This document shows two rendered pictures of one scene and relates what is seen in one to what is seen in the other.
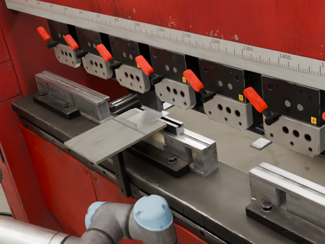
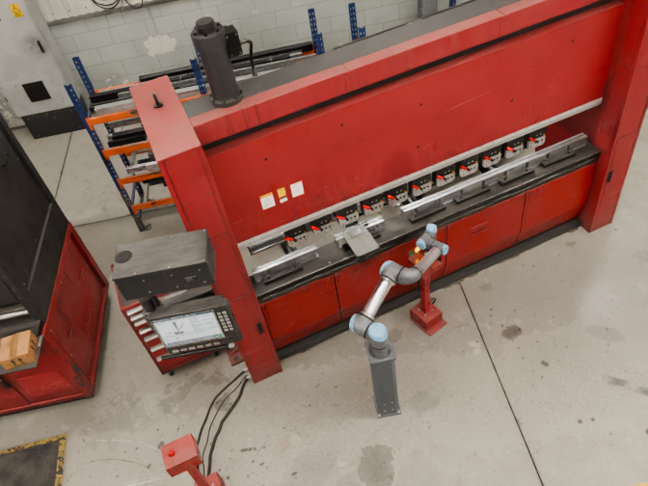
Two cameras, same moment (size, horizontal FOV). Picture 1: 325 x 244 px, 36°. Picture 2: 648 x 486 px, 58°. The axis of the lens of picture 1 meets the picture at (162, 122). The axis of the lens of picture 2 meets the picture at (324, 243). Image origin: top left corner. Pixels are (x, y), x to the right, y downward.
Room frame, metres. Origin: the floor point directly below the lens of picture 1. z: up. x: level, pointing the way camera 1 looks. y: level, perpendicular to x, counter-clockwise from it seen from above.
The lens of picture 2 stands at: (0.58, 2.98, 4.10)
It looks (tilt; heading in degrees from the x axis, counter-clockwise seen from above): 46 degrees down; 290
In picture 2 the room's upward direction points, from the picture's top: 11 degrees counter-clockwise
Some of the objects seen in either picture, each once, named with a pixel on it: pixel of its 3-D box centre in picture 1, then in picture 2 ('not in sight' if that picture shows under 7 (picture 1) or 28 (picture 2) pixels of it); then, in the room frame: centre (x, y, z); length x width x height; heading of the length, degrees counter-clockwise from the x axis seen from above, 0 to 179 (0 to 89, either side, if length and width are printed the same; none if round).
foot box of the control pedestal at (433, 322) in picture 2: not in sight; (428, 316); (0.87, 0.10, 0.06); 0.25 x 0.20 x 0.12; 139
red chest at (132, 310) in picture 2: not in sight; (170, 314); (2.86, 0.61, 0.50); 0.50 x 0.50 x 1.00; 35
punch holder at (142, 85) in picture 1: (137, 59); (346, 211); (1.45, 0.04, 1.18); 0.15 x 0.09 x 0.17; 35
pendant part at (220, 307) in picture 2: not in sight; (197, 323); (2.08, 1.26, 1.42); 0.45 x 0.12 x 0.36; 19
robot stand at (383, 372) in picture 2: not in sight; (384, 379); (1.11, 0.90, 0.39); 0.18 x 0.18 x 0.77; 21
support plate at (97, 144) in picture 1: (115, 134); (360, 240); (1.35, 0.15, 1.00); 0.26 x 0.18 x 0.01; 125
